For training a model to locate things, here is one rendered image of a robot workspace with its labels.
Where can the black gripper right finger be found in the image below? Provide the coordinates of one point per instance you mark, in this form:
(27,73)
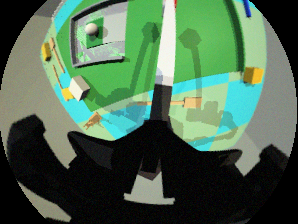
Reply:
(180,163)

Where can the green rectangular mat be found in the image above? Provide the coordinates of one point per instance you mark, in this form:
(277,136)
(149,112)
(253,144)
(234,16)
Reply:
(205,45)

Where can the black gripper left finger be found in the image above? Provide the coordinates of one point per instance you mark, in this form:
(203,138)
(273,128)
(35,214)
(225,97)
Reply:
(122,155)

